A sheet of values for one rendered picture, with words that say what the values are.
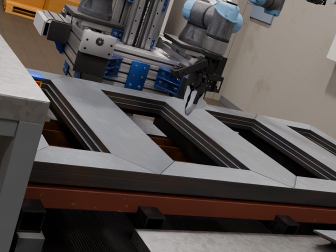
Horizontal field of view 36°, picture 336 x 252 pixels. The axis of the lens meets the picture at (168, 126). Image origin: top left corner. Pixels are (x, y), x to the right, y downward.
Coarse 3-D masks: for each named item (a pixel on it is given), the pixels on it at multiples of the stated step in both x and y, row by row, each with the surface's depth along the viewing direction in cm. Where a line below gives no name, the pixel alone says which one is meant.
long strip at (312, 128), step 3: (312, 126) 243; (312, 129) 236; (315, 129) 238; (318, 129) 241; (315, 132) 231; (318, 132) 234; (321, 132) 236; (321, 135) 229; (324, 135) 232; (327, 135) 234; (327, 138) 227; (330, 138) 230; (333, 138) 232; (330, 141) 223; (333, 141) 225
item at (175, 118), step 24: (48, 96) 164; (120, 96) 183; (72, 120) 146; (168, 120) 186; (240, 120) 212; (96, 144) 131; (216, 144) 162; (288, 144) 197; (48, 168) 107; (72, 168) 110; (96, 168) 113; (240, 168) 151; (312, 168) 184; (168, 192) 125; (192, 192) 128; (216, 192) 132; (240, 192) 136; (264, 192) 140; (288, 192) 144; (312, 192) 149
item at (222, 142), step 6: (216, 138) 167; (222, 138) 170; (222, 144) 163; (228, 144) 165; (234, 144) 167; (240, 144) 170; (246, 144) 172; (252, 144) 175; (252, 150) 168; (258, 150) 170
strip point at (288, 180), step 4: (256, 172) 147; (260, 172) 148; (264, 172) 149; (268, 172) 151; (272, 172) 152; (268, 176) 147; (272, 176) 148; (276, 176) 149; (280, 176) 151; (284, 176) 152; (288, 176) 153; (292, 176) 155; (276, 180) 146; (280, 180) 147; (284, 180) 148; (288, 180) 150; (292, 180) 151; (288, 184) 146; (292, 184) 147
